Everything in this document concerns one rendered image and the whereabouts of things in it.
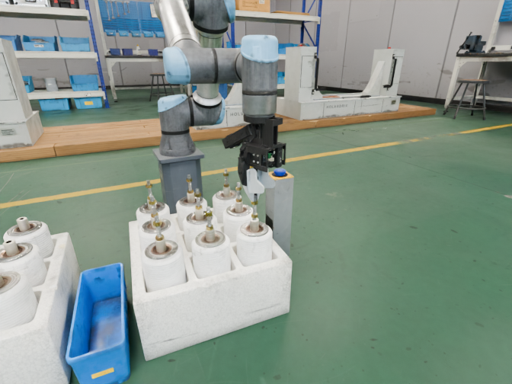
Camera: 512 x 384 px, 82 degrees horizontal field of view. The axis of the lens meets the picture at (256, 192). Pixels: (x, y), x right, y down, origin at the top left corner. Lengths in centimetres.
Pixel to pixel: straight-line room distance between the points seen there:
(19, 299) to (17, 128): 209
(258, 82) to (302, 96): 272
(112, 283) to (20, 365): 30
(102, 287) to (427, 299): 97
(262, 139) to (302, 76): 268
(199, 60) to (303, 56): 266
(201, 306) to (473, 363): 66
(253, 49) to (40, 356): 75
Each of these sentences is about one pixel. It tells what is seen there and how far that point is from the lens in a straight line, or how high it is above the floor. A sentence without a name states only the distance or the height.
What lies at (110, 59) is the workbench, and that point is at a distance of 601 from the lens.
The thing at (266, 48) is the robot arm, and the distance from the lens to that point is 63.
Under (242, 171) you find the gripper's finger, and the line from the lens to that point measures 68.
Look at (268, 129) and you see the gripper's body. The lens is 63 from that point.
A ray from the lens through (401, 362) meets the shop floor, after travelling 88.
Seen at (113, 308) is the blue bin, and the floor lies 0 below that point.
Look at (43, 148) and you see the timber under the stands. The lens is 269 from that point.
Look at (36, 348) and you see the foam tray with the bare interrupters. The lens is 79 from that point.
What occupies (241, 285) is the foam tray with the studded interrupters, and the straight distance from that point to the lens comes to 77.
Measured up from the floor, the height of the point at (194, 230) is 24.
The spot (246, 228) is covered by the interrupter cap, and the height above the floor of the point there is 25.
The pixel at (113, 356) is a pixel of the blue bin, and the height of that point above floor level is 9.
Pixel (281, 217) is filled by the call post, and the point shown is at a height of 17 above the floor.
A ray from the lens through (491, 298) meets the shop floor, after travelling 119.
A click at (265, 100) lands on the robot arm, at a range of 63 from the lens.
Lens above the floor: 66
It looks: 24 degrees down
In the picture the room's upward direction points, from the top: straight up
